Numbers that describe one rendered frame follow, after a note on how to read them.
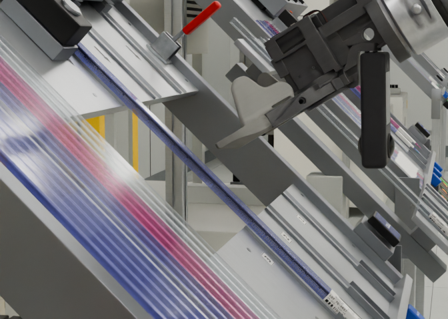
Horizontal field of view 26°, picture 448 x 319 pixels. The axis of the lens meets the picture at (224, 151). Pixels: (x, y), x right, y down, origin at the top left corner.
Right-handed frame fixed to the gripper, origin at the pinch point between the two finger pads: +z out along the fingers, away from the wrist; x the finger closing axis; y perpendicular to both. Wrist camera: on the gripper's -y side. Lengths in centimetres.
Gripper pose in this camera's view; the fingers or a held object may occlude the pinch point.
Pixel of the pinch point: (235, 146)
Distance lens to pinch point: 100.8
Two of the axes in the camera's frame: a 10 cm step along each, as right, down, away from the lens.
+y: -5.1, -8.6, 0.2
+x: -2.3, 1.1, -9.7
